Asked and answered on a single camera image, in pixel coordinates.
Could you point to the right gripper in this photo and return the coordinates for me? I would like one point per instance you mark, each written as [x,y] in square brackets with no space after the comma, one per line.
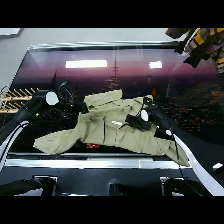
[138,122]

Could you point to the olive long-sleeved shirt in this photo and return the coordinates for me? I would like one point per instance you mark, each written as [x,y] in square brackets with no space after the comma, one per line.
[106,128]

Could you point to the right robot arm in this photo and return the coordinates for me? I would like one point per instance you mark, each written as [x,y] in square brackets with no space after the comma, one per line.
[196,150]

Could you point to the silver frame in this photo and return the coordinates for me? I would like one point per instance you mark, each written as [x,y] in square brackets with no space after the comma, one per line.
[83,163]

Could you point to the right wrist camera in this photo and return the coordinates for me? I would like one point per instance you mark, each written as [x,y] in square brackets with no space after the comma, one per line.
[147,100]

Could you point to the heap of clothes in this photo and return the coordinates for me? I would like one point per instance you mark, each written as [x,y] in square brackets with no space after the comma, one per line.
[203,43]

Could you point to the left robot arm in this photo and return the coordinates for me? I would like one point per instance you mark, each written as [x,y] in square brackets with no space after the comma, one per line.
[23,115]

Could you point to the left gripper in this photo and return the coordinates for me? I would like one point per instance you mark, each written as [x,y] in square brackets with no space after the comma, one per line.
[78,107]

